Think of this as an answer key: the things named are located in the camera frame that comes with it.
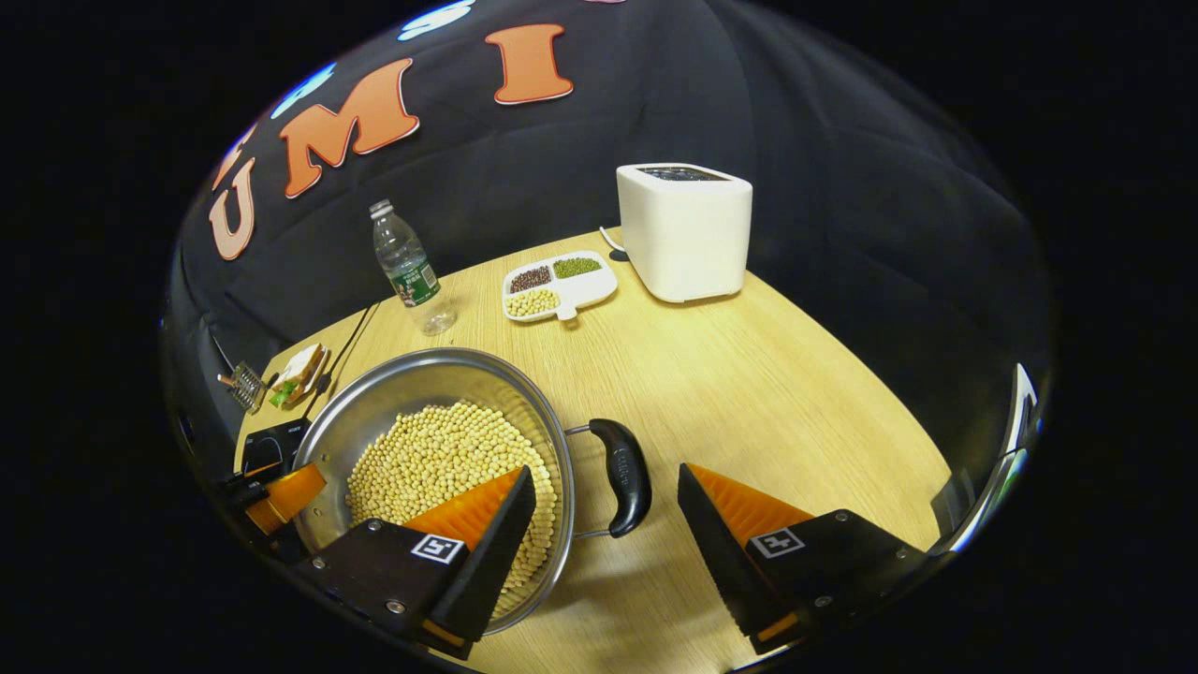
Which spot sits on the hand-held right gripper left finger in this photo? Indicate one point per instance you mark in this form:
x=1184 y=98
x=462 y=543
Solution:
x=487 y=571

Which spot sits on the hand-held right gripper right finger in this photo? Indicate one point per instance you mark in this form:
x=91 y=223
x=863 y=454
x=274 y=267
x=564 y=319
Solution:
x=721 y=562

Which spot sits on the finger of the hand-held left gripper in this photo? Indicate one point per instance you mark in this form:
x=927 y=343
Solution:
x=290 y=494

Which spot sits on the black induction cooktop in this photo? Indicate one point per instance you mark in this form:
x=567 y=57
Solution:
x=271 y=447

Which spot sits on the sandwich with green lettuce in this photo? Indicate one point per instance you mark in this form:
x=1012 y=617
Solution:
x=299 y=374

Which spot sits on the pile of yellow soybeans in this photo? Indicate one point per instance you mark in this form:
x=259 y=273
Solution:
x=440 y=459

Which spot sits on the clear plastic water bottle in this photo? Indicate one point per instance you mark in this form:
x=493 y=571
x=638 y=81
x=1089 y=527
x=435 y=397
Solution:
x=407 y=267

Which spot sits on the small heap of pale beans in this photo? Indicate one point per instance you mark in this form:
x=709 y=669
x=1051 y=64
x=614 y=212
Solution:
x=532 y=301

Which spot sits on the pile of dark red beans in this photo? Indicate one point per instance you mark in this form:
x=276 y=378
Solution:
x=531 y=278

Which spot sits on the white divided dish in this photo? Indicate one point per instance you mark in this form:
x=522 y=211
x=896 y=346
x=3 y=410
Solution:
x=585 y=290

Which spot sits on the pile of green mung beans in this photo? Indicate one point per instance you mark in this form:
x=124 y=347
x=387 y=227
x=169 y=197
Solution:
x=576 y=267

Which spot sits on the white toaster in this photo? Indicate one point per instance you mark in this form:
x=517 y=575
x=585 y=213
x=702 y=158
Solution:
x=688 y=239

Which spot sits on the black backdrop cloth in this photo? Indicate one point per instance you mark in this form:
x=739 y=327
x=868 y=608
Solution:
x=842 y=187

